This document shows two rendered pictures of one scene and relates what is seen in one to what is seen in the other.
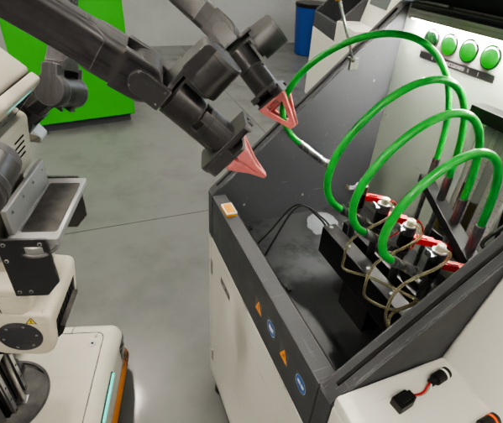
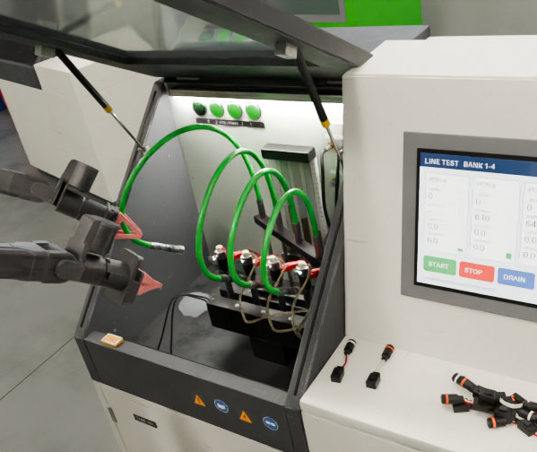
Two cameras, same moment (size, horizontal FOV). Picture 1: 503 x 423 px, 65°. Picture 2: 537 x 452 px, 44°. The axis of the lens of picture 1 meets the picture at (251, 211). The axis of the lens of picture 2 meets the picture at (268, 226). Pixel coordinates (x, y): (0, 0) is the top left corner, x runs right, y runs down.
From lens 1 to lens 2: 0.75 m
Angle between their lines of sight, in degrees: 25
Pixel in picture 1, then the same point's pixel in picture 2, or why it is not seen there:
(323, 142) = (154, 230)
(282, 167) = not seen: hidden behind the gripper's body
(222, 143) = (127, 279)
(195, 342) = not seen: outside the picture
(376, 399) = (323, 385)
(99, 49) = (33, 262)
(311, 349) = (264, 390)
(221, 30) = (40, 190)
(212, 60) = (100, 228)
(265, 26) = (75, 169)
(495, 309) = (352, 282)
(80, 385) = not seen: outside the picture
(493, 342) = (363, 304)
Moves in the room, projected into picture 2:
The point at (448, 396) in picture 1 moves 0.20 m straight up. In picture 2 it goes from (360, 354) to (350, 281)
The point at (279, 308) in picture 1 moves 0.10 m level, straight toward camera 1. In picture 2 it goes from (220, 382) to (238, 408)
